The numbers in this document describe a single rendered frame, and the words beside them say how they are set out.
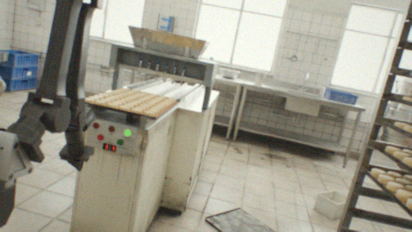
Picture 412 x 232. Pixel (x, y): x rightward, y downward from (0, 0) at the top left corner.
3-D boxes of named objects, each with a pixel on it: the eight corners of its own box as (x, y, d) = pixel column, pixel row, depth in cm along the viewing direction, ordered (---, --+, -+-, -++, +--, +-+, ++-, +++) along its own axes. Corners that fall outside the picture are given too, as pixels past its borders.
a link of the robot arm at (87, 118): (52, 110, 100) (78, 116, 99) (71, 91, 109) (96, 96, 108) (58, 139, 107) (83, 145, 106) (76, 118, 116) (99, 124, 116)
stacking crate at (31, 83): (17, 84, 579) (18, 73, 575) (37, 89, 572) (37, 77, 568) (-11, 86, 521) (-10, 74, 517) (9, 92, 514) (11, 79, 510)
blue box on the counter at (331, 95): (327, 100, 464) (330, 90, 461) (322, 96, 493) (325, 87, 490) (356, 106, 461) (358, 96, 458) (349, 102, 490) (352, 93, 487)
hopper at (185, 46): (137, 46, 251) (140, 28, 248) (207, 60, 246) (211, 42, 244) (123, 45, 223) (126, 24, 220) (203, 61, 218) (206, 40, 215)
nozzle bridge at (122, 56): (121, 87, 260) (128, 44, 254) (210, 106, 255) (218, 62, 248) (104, 91, 228) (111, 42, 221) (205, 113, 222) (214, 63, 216)
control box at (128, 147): (89, 144, 162) (92, 116, 159) (134, 154, 160) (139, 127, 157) (85, 145, 159) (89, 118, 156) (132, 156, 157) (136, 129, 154)
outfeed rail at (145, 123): (198, 87, 349) (199, 81, 348) (201, 88, 349) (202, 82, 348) (138, 129, 153) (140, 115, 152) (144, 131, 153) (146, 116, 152)
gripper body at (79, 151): (68, 144, 116) (65, 129, 111) (95, 151, 115) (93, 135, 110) (58, 157, 110) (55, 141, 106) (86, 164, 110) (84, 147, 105)
